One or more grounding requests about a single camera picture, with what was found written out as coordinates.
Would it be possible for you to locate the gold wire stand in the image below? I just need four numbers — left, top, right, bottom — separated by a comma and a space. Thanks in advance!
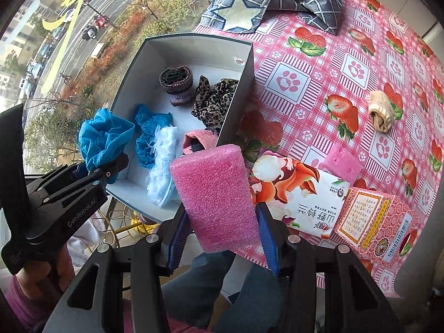
103, 204, 164, 244

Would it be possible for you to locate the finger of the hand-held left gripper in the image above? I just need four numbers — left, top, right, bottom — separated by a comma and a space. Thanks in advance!
83, 152, 130, 177
92, 170, 119, 185

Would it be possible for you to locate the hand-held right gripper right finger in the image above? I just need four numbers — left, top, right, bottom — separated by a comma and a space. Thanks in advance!
254, 203, 399, 333

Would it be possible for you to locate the person's left forearm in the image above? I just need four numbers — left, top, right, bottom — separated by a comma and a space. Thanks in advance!
0, 273, 54, 333

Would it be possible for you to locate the pink and black sock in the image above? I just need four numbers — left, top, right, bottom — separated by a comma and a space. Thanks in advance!
182, 128, 219, 157

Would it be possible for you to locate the brown and purple sock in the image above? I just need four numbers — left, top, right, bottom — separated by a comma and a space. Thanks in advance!
158, 65, 195, 107

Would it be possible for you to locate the leopard print scrunchie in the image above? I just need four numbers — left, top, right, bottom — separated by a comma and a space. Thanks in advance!
191, 75, 240, 130

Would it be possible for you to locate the person's left hand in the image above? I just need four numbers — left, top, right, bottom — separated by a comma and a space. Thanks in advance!
19, 246, 76, 294

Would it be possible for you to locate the beige rolled sock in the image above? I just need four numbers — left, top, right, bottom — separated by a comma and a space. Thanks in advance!
367, 90, 397, 133

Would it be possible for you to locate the pink foam block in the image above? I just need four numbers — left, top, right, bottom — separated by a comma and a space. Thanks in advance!
169, 143, 261, 254
318, 143, 364, 185

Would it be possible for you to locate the person's jeans leg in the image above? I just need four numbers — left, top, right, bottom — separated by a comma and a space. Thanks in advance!
160, 249, 286, 333

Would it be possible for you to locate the pink patterned cardboard box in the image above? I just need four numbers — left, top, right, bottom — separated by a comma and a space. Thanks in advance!
334, 186, 419, 261

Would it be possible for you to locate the pink strawberry tablecloth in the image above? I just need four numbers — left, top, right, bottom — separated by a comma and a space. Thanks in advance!
192, 0, 444, 297

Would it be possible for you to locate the floral tissue pack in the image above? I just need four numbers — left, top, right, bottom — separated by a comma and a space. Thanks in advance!
247, 150, 355, 241

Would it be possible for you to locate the light blue fluffy cloth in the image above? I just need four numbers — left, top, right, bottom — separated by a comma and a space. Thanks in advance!
146, 125, 183, 209

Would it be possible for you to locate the grey cardboard box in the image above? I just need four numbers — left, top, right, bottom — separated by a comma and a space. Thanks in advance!
104, 33, 256, 225

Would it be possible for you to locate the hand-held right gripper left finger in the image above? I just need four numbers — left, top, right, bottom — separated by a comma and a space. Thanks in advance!
43, 203, 191, 333

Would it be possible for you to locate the grey plaid cloth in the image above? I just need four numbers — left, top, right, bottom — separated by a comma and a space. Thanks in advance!
200, 0, 345, 36

